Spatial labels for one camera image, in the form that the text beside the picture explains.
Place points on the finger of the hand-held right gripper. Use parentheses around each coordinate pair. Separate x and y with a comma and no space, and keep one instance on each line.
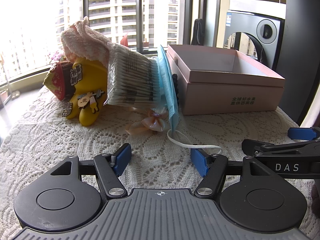
(303,133)
(252,145)

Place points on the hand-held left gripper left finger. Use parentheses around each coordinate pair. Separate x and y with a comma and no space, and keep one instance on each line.
(122,158)

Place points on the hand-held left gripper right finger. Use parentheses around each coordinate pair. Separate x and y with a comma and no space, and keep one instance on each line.
(198,160)

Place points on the pink cardboard box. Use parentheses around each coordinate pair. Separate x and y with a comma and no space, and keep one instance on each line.
(225,92)

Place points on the bag of cotton swabs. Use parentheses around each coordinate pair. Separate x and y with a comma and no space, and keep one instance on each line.
(130,77)

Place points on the yellow rubber slipper with charms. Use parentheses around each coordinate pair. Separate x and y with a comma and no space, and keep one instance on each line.
(86,80)

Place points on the blue face mask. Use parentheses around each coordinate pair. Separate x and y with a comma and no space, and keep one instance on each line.
(167,80)

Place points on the fluffy pink sock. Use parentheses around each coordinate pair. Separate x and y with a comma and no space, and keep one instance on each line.
(82,42)

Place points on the peach ribbon bow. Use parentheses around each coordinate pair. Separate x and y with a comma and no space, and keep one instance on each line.
(151,122)

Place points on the white lace tablecloth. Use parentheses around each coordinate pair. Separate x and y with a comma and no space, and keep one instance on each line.
(62,140)

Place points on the crocheted red and green toy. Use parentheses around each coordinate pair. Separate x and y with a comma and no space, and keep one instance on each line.
(58,80)

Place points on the red plastic bag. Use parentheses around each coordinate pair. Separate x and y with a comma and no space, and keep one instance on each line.
(124,41)

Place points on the pink potted flowers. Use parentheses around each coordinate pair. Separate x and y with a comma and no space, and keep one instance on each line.
(55,55)

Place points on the grey washing machine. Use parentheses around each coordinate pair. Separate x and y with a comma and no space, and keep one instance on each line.
(247,22)

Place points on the black hanging bag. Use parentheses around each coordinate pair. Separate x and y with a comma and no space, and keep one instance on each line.
(198,32)

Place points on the dark framed glass door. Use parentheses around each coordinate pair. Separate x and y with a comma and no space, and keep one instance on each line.
(210,15)

